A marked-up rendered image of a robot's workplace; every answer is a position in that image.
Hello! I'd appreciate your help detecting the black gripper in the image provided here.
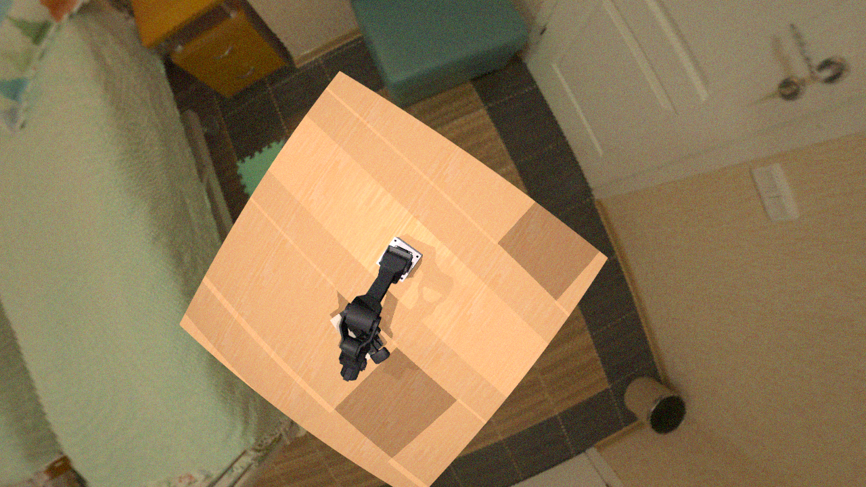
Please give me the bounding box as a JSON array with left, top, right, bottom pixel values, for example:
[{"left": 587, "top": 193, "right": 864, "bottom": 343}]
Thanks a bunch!
[{"left": 347, "top": 324, "right": 390, "bottom": 365}]

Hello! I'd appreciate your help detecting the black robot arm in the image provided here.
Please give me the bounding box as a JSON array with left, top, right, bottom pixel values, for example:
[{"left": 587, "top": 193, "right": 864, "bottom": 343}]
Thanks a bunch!
[{"left": 339, "top": 245, "right": 413, "bottom": 382}]

